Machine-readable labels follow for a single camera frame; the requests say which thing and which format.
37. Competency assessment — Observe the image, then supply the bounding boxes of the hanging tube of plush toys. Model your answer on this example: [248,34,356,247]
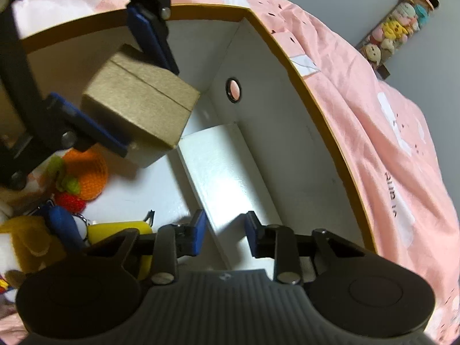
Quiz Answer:
[356,0,447,80]

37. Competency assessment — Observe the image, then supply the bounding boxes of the red crocheted strawberry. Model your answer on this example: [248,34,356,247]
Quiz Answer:
[54,178,87,213]

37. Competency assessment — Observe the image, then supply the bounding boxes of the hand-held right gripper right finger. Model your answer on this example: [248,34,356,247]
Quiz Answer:
[244,210,363,285]

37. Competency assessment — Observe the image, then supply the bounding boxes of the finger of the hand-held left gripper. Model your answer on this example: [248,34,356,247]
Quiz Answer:
[0,0,131,191]
[91,0,188,76]

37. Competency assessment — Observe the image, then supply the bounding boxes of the white rectangular box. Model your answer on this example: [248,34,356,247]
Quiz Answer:
[177,122,284,272]

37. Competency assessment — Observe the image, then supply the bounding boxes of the brown bear plush sailor outfit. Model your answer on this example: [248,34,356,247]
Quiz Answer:
[0,206,87,292]

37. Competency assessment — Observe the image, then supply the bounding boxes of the orange crocheted fruit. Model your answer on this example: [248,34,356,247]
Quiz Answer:
[48,148,109,202]

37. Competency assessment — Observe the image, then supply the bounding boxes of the brown cardboard box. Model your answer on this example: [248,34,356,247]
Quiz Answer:
[81,43,201,169]

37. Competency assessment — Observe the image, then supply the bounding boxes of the pink white striped plush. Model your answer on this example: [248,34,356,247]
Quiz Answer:
[25,165,58,196]

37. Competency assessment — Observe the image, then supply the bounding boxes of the large white box brown rim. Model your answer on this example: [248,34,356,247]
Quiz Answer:
[0,3,378,281]

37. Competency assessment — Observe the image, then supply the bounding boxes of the yellow plastic clip object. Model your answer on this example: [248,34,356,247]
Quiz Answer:
[87,220,153,281]

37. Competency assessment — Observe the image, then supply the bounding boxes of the pink cloud print blanket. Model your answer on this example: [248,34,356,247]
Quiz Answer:
[11,0,460,345]

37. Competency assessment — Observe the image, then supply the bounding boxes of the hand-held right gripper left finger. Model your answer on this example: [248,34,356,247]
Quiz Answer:
[84,208,208,285]

